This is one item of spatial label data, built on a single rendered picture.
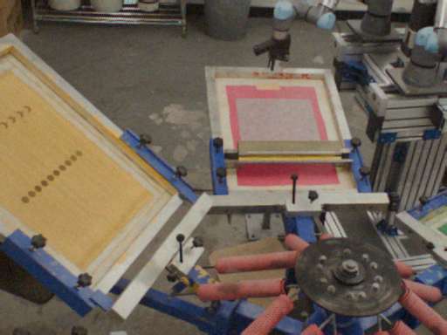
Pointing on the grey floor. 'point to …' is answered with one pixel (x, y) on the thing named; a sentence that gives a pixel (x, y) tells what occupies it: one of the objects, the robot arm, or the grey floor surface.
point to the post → (264, 226)
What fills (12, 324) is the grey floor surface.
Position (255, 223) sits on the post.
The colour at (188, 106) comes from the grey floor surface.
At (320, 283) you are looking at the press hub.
